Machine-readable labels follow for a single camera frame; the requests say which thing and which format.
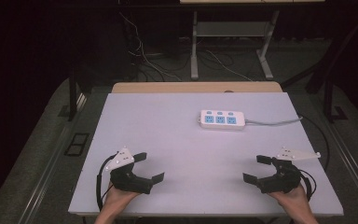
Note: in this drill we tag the person's right hand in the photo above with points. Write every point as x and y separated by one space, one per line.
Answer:
292 200

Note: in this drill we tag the black stand post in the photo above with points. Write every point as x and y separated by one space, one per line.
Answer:
72 99

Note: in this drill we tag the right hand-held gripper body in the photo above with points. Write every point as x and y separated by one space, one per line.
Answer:
281 182

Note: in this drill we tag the metal floor rail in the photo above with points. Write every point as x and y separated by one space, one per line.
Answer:
48 174
352 168

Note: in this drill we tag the wooden table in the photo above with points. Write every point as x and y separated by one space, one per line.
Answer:
195 87

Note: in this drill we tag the grey metal stand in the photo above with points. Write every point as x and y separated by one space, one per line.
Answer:
194 46

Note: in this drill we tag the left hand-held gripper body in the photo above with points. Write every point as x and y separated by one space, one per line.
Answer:
127 180

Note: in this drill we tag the person's left hand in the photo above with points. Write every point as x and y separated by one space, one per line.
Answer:
118 199

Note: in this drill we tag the white blue power strip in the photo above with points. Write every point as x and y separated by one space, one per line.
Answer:
222 119

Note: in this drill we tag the black floor frame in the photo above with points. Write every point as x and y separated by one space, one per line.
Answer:
77 144

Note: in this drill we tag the black stand with foot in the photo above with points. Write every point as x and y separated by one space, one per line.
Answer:
328 102

